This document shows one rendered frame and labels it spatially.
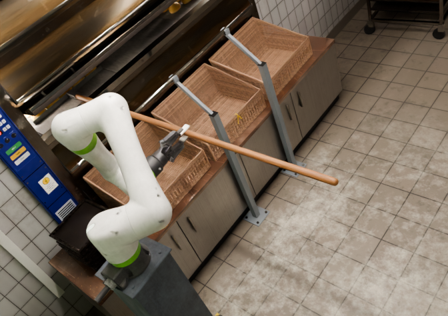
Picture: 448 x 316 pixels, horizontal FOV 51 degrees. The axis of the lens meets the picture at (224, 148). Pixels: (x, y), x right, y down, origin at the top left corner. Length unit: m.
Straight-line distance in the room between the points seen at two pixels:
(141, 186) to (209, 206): 1.35
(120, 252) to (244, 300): 1.44
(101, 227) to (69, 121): 0.39
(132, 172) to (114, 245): 0.25
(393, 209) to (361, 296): 0.63
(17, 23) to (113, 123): 1.03
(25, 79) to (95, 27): 0.49
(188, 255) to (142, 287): 1.25
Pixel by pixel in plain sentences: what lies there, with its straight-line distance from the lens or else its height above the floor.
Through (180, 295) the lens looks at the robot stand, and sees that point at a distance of 1.94.
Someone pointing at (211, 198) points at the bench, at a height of 0.44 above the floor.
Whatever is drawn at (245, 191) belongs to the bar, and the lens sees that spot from 3.07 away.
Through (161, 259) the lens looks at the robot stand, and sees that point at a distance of 1.76.
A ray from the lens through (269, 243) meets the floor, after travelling 3.15.
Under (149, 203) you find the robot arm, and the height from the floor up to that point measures 1.45.
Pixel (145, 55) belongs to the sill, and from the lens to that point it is 3.01.
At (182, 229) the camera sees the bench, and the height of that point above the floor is 0.46.
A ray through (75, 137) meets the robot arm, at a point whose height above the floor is 1.62.
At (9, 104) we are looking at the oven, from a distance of 2.61.
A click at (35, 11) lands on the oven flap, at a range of 2.60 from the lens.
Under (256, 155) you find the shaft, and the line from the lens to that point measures 1.93.
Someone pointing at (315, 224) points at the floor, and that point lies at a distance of 3.16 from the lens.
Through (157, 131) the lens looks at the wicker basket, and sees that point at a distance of 3.06.
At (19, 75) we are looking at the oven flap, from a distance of 2.61.
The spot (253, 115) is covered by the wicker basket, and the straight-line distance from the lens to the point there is 3.08.
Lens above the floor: 2.52
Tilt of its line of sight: 40 degrees down
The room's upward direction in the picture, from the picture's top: 23 degrees counter-clockwise
